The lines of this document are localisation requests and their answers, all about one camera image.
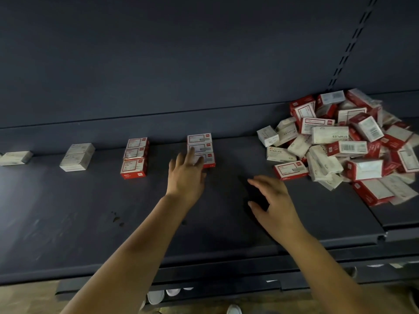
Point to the pile of red white boxes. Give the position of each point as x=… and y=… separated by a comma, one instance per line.
x=347, y=144

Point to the dark metal shelf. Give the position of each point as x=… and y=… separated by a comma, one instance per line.
x=163, y=55

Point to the person's left hand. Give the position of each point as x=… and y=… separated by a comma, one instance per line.
x=185, y=181

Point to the white paper card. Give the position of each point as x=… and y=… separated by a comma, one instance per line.
x=273, y=280

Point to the person's left forearm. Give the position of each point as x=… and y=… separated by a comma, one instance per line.
x=128, y=258

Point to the grey slipper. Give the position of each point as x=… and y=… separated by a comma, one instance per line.
x=173, y=291
x=155, y=296

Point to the person's right hand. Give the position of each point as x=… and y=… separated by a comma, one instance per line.
x=280, y=211

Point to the small red white box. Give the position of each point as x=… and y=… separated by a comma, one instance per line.
x=209, y=160
x=133, y=167
x=135, y=152
x=137, y=142
x=200, y=138
x=203, y=147

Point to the person's grey shoe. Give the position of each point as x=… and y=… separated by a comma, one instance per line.
x=234, y=310

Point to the person's right forearm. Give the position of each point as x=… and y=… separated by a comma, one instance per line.
x=337, y=274

